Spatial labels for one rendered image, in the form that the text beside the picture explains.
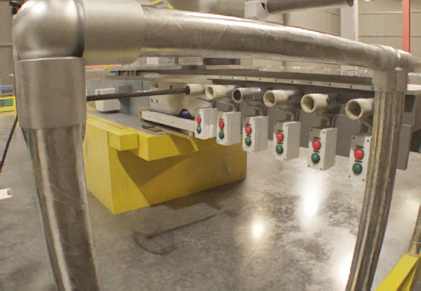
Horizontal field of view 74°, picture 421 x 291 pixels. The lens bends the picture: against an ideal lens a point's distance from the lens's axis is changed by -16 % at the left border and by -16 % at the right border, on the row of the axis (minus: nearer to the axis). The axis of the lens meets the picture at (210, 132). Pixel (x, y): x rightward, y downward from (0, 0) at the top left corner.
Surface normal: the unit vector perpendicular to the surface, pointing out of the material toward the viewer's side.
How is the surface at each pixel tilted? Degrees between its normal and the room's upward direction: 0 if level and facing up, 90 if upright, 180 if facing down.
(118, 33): 97
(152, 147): 90
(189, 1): 90
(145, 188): 90
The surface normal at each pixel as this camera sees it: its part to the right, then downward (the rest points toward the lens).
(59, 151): 0.53, 0.17
